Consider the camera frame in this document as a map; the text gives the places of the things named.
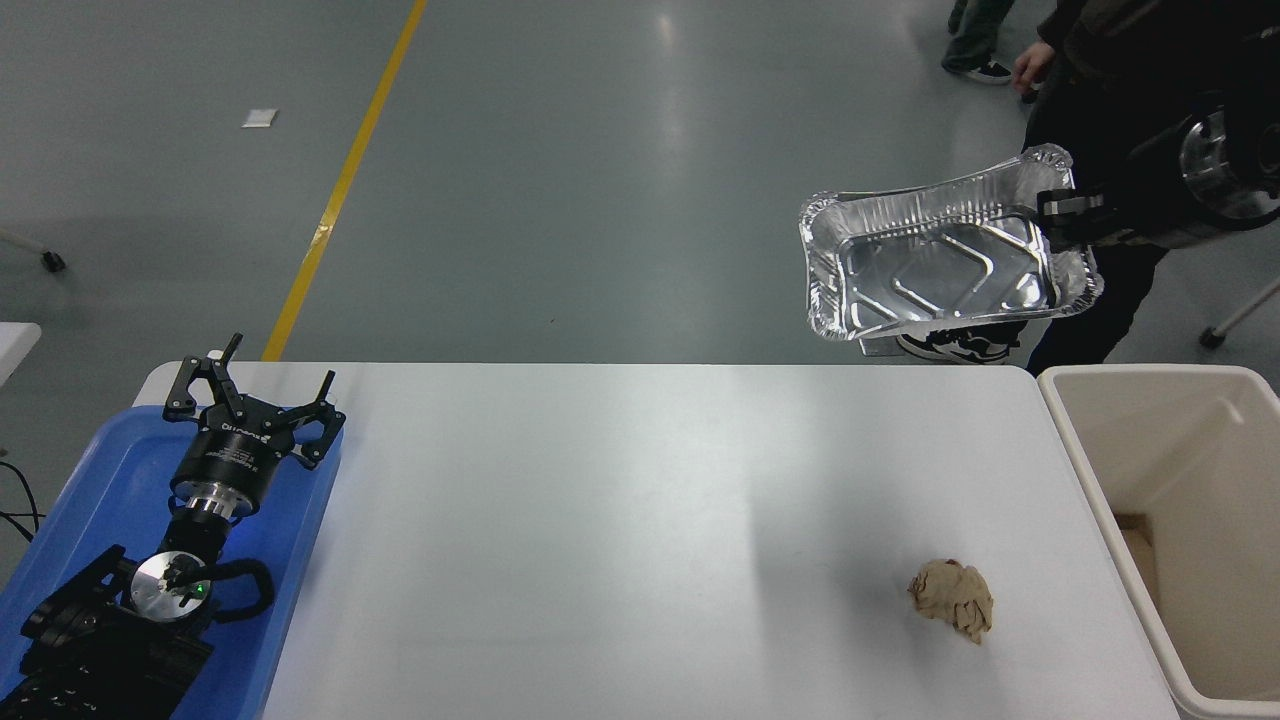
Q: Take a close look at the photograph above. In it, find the silver foil tray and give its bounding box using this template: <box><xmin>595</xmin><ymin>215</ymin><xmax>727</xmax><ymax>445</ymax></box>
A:
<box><xmin>798</xmin><ymin>143</ymin><xmax>1106</xmax><ymax>344</ymax></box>

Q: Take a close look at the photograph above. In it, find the blue plastic tray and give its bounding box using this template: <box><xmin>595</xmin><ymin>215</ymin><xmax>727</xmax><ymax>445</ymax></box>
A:
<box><xmin>0</xmin><ymin>403</ymin><xmax>344</xmax><ymax>720</ymax></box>

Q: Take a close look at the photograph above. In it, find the person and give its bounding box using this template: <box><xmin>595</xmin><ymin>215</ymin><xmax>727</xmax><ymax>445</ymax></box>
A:
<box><xmin>940</xmin><ymin>0</ymin><xmax>1015</xmax><ymax>86</ymax></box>
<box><xmin>893</xmin><ymin>0</ymin><xmax>1280</xmax><ymax>378</ymax></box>

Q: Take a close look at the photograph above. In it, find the crumpled tan paper ball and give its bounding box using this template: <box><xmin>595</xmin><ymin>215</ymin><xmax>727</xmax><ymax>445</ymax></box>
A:
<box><xmin>907</xmin><ymin>558</ymin><xmax>996</xmax><ymax>647</ymax></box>

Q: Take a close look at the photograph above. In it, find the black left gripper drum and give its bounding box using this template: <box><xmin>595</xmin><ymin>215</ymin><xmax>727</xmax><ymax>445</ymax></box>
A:
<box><xmin>170</xmin><ymin>398</ymin><xmax>298</xmax><ymax>511</ymax></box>

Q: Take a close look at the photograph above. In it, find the white side table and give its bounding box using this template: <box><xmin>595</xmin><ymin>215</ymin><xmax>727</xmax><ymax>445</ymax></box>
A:
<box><xmin>0</xmin><ymin>322</ymin><xmax>44</xmax><ymax>387</ymax></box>

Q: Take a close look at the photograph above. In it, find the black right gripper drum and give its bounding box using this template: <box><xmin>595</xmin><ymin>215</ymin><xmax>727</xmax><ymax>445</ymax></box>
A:
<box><xmin>1098</xmin><ymin>120</ymin><xmax>1237</xmax><ymax>251</ymax></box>

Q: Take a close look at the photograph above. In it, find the large pale bin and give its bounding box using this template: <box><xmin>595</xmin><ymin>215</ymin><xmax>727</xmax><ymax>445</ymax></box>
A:
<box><xmin>1037</xmin><ymin>364</ymin><xmax>1280</xmax><ymax>720</ymax></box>

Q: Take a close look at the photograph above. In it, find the person's hand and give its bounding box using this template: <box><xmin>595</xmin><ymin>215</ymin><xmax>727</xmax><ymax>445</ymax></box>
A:
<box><xmin>1011</xmin><ymin>41</ymin><xmax>1059</xmax><ymax>97</ymax></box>

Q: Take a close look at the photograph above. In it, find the black cable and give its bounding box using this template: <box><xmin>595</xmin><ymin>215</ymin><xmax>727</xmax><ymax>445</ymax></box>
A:
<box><xmin>0</xmin><ymin>459</ymin><xmax>44</xmax><ymax>547</ymax></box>

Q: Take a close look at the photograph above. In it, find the white caster leg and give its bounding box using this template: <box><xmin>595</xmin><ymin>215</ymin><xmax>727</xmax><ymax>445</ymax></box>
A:
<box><xmin>0</xmin><ymin>229</ymin><xmax>68</xmax><ymax>275</ymax></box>
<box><xmin>1199</xmin><ymin>278</ymin><xmax>1280</xmax><ymax>350</ymax></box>

